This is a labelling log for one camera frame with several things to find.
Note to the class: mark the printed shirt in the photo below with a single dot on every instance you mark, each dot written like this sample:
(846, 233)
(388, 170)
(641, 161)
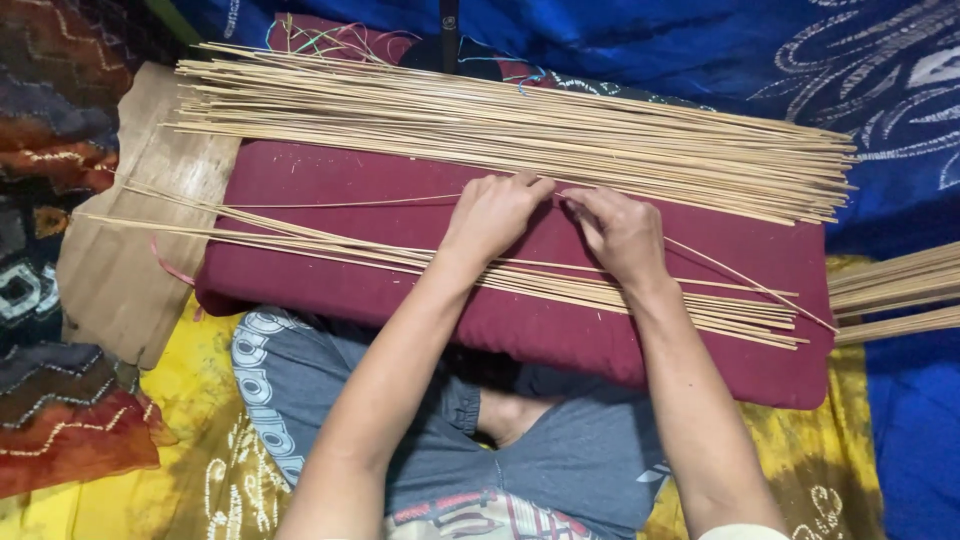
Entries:
(480, 521)

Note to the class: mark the person's right fingers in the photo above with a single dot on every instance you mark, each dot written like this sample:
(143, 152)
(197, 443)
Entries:
(589, 202)

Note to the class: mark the maroon fabric piece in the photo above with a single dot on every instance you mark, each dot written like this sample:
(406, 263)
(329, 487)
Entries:
(300, 41)

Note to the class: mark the single thin bamboo stick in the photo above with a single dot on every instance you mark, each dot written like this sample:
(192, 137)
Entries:
(750, 285)

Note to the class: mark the blue patterned cloth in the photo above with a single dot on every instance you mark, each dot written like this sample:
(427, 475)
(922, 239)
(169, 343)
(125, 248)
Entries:
(675, 45)

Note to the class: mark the grey printed shorts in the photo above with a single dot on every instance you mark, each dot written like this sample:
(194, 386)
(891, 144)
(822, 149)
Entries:
(570, 465)

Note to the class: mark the person's right hand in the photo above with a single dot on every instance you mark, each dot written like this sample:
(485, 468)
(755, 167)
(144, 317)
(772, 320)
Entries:
(626, 240)

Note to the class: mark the person's left hand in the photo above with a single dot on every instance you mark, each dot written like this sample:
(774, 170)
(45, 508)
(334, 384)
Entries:
(487, 217)

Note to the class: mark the pink ribbon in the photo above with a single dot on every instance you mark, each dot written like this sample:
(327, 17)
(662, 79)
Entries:
(169, 268)

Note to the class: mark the large pile of bamboo sticks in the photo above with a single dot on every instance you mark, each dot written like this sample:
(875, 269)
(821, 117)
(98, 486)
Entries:
(480, 124)

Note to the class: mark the person's left fingers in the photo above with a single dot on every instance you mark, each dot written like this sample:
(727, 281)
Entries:
(529, 187)

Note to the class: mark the person's leg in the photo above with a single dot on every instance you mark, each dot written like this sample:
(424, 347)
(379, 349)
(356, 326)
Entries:
(514, 416)

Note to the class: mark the maroon cushion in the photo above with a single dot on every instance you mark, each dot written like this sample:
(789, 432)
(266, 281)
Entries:
(315, 225)

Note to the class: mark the brown cardboard sheet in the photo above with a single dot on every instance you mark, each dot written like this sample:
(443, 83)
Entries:
(127, 277)

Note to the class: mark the yellow patterned cloth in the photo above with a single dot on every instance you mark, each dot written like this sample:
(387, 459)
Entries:
(187, 427)

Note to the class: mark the bundle of thicker bamboo sticks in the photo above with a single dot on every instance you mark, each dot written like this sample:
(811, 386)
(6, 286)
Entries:
(892, 289)

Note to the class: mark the orange brown patterned cloth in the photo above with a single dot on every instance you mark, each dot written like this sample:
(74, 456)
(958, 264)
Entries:
(60, 420)

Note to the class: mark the black stand pole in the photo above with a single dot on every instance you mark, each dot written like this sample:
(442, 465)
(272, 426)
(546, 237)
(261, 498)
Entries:
(448, 34)

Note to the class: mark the small heap of bamboo sticks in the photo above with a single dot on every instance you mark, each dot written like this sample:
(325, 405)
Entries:
(360, 255)

